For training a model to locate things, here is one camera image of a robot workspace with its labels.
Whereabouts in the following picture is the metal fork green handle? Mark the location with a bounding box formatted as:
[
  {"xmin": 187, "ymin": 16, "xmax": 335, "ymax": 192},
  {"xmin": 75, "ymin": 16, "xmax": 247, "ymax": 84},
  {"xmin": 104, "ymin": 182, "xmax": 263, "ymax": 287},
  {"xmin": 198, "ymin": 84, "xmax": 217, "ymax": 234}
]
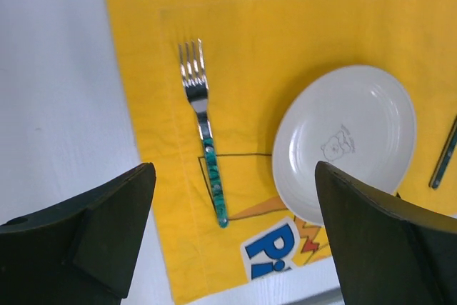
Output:
[{"xmin": 178, "ymin": 39, "xmax": 229, "ymax": 229}]

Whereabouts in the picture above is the cream upturned bowl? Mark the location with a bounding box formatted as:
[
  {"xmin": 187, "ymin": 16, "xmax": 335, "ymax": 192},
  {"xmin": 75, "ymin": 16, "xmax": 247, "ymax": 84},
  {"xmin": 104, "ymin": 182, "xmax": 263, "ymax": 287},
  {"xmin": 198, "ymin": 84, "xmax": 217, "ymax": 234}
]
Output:
[{"xmin": 272, "ymin": 65, "xmax": 417, "ymax": 226}]

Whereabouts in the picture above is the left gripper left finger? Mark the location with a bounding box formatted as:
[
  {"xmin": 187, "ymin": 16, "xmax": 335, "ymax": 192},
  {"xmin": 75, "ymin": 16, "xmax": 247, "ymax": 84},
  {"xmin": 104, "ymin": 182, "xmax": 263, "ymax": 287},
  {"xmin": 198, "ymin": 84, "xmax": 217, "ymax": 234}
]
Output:
[{"xmin": 1, "ymin": 163, "xmax": 156, "ymax": 304}]

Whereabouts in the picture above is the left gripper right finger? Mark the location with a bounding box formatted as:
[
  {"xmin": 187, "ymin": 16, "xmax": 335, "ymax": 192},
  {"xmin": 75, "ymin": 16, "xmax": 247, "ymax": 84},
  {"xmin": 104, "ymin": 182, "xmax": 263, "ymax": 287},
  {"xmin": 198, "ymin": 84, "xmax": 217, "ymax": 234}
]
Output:
[{"xmin": 315, "ymin": 161, "xmax": 456, "ymax": 304}]

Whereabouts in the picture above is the yellow printed cloth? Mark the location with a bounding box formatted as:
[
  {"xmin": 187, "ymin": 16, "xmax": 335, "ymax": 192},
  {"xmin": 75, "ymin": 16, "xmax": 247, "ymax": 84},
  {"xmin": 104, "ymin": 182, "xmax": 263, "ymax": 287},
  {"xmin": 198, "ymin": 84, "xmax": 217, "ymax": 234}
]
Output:
[{"xmin": 108, "ymin": 0, "xmax": 456, "ymax": 304}]

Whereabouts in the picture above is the metal spoon green handle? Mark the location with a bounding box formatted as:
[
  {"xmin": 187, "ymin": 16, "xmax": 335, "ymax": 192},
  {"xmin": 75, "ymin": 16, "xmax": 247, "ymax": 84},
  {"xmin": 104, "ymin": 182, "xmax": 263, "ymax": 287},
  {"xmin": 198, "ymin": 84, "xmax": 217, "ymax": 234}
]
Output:
[{"xmin": 429, "ymin": 119, "xmax": 456, "ymax": 189}]

